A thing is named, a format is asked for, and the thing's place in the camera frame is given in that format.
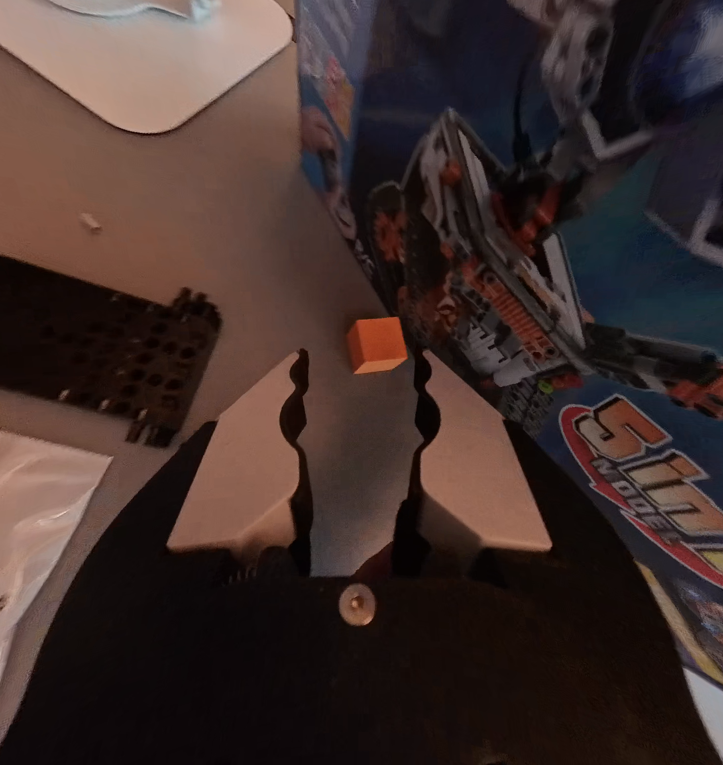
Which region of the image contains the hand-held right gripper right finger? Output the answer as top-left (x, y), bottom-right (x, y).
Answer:
top-left (393, 349), bottom-right (554, 576)

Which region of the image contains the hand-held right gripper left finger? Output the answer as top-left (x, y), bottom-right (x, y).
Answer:
top-left (166, 348), bottom-right (312, 576)

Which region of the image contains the orange foam cube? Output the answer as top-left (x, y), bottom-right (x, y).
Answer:
top-left (346, 317), bottom-right (409, 375)

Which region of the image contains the black perforated building plate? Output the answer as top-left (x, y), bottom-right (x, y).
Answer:
top-left (0, 248), bottom-right (224, 449)

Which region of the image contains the clear bag of building parts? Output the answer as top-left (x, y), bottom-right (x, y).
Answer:
top-left (0, 427), bottom-right (114, 727)

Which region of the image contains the blue toy robot box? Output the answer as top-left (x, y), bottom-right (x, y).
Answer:
top-left (296, 0), bottom-right (723, 705)

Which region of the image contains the white book stand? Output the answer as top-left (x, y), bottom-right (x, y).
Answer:
top-left (0, 0), bottom-right (295, 136)

